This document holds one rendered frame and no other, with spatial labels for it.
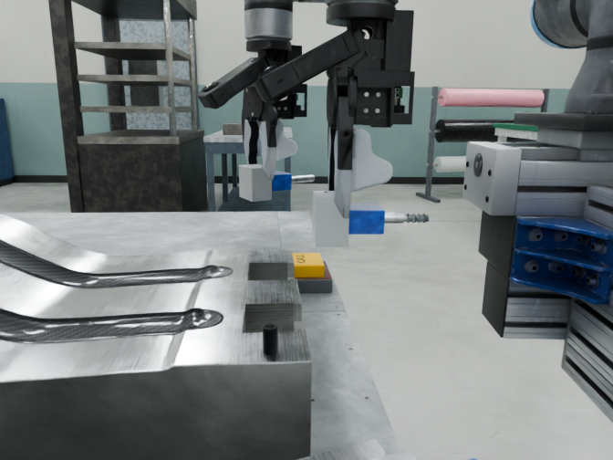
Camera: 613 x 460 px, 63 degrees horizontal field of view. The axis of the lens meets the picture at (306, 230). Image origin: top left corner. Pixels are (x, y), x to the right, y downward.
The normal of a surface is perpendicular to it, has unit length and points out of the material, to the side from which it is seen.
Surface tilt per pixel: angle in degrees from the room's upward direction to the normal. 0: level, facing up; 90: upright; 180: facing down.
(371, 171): 79
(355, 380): 0
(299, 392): 90
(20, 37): 90
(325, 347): 0
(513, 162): 90
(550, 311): 90
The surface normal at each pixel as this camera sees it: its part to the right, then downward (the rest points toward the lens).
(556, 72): 0.04, 0.24
